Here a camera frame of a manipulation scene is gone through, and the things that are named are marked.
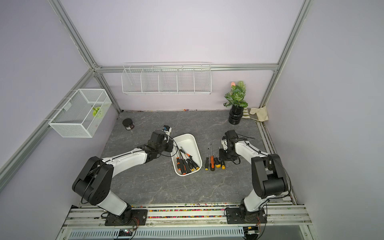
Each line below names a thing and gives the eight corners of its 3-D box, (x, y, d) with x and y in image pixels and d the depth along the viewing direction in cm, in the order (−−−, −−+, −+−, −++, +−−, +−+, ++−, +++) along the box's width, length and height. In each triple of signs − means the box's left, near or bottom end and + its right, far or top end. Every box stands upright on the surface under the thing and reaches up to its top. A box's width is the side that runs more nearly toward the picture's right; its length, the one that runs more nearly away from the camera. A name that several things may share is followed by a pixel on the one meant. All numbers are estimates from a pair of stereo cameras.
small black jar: (123, 130, 112) (120, 126, 109) (126, 122, 117) (123, 118, 114) (133, 130, 112) (131, 126, 108) (136, 122, 117) (134, 118, 114)
